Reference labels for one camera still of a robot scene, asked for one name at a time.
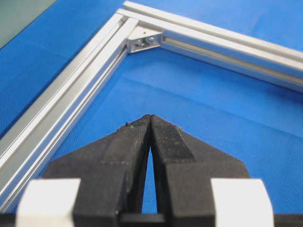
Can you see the aluminium extrusion frame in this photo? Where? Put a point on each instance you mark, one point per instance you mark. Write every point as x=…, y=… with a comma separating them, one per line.
x=31, y=141

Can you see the grey-green backdrop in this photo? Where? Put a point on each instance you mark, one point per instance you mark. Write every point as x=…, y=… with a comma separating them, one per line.
x=16, y=15

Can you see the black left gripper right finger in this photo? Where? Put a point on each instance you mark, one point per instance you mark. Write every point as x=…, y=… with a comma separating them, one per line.
x=183, y=167

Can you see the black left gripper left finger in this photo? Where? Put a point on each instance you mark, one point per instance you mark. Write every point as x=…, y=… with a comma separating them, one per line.
x=112, y=172

